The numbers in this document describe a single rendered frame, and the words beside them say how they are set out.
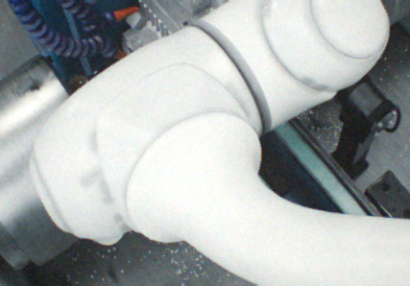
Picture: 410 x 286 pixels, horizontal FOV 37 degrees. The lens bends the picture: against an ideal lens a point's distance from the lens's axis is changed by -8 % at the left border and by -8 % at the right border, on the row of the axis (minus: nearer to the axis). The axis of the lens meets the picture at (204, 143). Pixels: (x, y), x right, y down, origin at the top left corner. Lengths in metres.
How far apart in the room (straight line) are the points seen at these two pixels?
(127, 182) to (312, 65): 0.15
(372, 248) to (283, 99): 0.16
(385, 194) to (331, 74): 0.62
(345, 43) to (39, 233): 0.50
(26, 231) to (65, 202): 0.37
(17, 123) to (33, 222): 0.12
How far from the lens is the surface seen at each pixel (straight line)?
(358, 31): 0.45
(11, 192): 0.79
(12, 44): 1.34
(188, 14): 0.89
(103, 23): 0.79
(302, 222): 0.37
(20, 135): 0.79
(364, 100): 0.92
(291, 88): 0.47
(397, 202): 1.06
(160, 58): 0.46
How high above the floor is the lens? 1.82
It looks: 64 degrees down
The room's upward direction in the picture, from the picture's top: 8 degrees counter-clockwise
